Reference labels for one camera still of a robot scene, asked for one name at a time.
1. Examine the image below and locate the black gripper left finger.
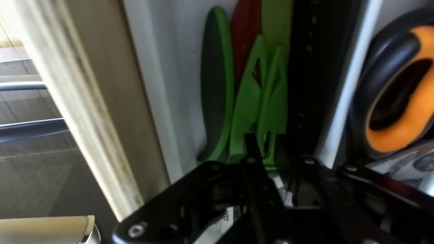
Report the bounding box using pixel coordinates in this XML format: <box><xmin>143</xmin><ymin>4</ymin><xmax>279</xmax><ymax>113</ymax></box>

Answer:
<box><xmin>110</xmin><ymin>133</ymin><xmax>291</xmax><ymax>244</ymax></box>

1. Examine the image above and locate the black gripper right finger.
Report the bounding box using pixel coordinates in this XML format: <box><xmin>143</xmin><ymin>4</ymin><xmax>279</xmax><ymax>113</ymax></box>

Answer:
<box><xmin>289</xmin><ymin>156</ymin><xmax>434</xmax><ymax>244</ymax></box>

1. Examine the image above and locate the green plastic spatula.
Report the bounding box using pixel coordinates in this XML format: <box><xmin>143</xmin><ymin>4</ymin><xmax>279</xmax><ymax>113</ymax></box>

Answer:
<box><xmin>226</xmin><ymin>34</ymin><xmax>268</xmax><ymax>166</ymax></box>

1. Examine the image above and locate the dark drawer with wooden sides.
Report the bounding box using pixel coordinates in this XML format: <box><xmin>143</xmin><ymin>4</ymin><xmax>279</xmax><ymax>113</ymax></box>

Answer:
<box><xmin>12</xmin><ymin>0</ymin><xmax>172</xmax><ymax>224</ymax></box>

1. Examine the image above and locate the orange and black kitchen tool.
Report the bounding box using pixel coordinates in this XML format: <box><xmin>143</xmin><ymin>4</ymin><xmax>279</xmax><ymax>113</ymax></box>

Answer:
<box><xmin>348</xmin><ymin>7</ymin><xmax>434</xmax><ymax>163</ymax></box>

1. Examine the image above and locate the dark green knife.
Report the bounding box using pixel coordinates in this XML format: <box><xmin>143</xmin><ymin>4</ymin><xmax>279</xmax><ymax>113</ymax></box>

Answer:
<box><xmin>196</xmin><ymin>4</ymin><xmax>236</xmax><ymax>166</ymax></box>

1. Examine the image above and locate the bright green knife sheath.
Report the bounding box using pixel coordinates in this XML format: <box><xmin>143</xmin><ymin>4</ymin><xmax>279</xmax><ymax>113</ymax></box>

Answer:
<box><xmin>256</xmin><ymin>45</ymin><xmax>290</xmax><ymax>170</ymax></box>

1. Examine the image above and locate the white plastic organizer tray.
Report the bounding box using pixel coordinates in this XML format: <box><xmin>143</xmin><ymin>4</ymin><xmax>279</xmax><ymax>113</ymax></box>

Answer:
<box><xmin>120</xmin><ymin>0</ymin><xmax>434</xmax><ymax>201</ymax></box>

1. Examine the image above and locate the long black utensil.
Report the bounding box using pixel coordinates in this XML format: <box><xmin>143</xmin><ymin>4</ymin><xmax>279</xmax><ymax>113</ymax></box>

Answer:
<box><xmin>285</xmin><ymin>0</ymin><xmax>363</xmax><ymax>160</ymax></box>

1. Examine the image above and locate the red knife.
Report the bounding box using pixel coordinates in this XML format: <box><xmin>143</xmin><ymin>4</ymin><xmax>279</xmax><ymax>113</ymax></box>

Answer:
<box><xmin>229</xmin><ymin>0</ymin><xmax>263</xmax><ymax>87</ymax></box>

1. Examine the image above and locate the light green knife handle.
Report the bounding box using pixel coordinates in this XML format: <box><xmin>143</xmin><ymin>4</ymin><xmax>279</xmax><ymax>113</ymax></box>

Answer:
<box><xmin>259</xmin><ymin>0</ymin><xmax>294</xmax><ymax>60</ymax></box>

